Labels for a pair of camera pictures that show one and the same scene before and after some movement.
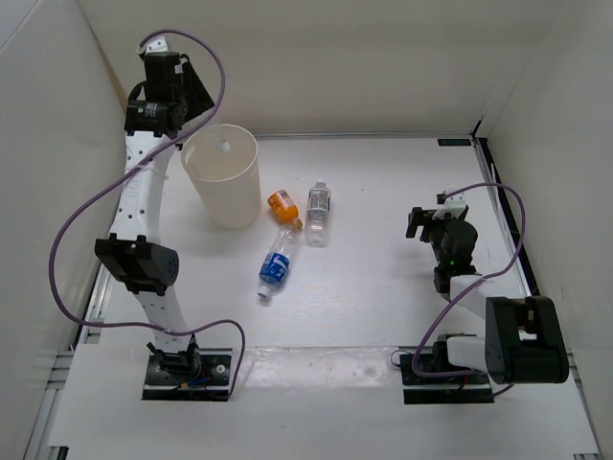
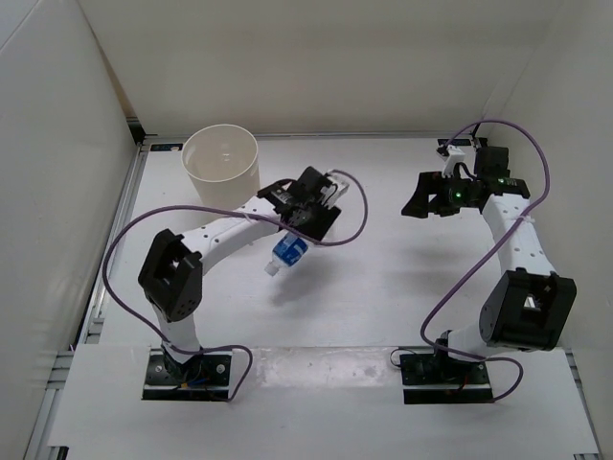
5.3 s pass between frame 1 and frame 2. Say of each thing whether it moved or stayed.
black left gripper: moved
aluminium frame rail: stayed
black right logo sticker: stayed
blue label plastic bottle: moved
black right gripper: moved
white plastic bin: stayed
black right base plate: stayed
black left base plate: stayed
